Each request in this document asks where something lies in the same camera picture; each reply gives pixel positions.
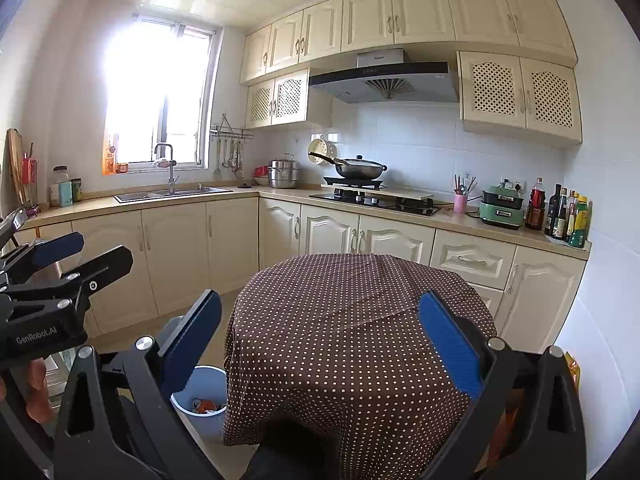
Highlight metal wall utensil rack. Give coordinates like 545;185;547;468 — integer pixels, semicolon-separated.
209;113;256;142

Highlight steel steamer pot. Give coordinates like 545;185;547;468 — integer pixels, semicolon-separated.
267;153;304;191

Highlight wooden cutting board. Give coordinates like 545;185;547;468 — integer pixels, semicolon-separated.
4;128;27;212

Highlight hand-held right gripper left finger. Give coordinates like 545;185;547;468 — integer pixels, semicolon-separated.
51;288;224;480

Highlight grey range hood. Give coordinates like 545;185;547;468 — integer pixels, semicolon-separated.
308;48;461;105

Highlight cream lattice wall cabinet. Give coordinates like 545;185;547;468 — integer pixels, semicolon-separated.
456;49;584;149
244;67;334;130

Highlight steel kitchen sink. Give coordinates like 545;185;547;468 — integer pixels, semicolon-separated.
113;185;234;205

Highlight kitchen window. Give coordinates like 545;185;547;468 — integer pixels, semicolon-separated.
101;13;222;177

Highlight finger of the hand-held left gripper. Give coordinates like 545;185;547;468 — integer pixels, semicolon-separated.
59;245;135;312
0;231;86;274

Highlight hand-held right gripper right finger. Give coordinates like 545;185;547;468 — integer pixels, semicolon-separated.
416;289;588;480

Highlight person's dark clothing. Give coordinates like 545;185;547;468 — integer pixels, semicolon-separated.
239;419;427;480

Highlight red chopstick holder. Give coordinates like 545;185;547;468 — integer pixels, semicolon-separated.
22;142;41;212

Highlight green electric cooker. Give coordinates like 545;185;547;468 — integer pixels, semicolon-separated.
478;184;526;232

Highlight black gas stove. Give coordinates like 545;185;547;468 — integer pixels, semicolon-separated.
308;192;444;218

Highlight cream upper wall cabinets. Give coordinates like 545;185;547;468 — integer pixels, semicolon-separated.
239;0;579;87

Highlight brown polka dot tablecloth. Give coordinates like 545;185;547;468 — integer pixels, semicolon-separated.
221;253;499;462

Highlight light blue trash bin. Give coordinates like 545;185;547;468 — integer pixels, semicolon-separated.
169;364;229;444

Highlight cream colander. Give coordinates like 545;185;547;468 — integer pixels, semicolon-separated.
307;137;339;167

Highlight cream kitchen base cabinets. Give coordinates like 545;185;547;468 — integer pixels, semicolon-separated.
10;187;594;357

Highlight person's left hand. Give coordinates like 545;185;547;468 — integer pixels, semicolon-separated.
24;358;54;425

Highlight yellow orange object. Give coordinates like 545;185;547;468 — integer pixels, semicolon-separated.
564;352;582;392

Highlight dark wok with lid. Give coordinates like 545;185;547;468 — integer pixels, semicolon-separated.
307;151;389;181

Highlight chrome faucet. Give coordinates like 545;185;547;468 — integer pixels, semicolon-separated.
153;142;181;196

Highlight row of condiment bottles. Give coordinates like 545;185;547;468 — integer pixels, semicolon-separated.
524;176;593;250

